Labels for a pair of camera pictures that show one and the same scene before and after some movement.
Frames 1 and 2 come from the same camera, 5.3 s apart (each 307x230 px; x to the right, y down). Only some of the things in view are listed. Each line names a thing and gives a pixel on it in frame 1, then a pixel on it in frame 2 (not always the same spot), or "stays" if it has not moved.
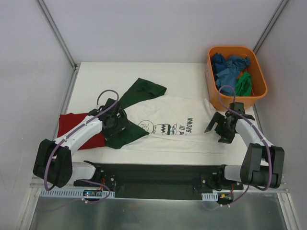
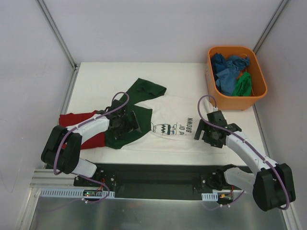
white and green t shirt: (165, 124) stays
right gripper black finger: (216, 118) → (201, 127)
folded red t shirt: (67, 120) stays
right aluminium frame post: (270, 25) stays
